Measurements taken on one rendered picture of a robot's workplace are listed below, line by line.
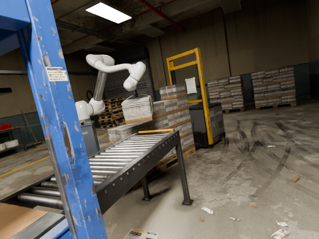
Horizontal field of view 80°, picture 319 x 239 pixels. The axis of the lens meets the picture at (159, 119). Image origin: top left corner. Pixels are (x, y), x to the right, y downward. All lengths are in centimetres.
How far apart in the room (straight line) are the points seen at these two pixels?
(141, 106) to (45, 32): 141
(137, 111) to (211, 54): 747
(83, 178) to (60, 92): 27
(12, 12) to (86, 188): 52
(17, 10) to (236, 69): 865
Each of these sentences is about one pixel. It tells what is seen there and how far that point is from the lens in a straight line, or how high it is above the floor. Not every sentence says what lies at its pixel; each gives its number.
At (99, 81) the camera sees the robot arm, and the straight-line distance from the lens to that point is 233.
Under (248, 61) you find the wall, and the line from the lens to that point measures 899.
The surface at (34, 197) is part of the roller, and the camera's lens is 123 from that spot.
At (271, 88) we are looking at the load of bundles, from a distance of 734.
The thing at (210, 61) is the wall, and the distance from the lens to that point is 914.
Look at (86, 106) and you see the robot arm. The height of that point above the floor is 120.
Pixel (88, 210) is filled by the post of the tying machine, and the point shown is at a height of 89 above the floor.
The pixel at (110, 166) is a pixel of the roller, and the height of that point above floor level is 79.
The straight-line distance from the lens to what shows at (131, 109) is 197.
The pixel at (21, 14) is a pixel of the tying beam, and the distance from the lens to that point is 65.
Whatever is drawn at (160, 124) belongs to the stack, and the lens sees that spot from 289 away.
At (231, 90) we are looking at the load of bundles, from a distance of 737.
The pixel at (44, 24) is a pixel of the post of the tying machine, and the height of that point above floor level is 146.
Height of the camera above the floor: 122
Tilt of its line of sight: 8 degrees down
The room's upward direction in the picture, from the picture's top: 10 degrees counter-clockwise
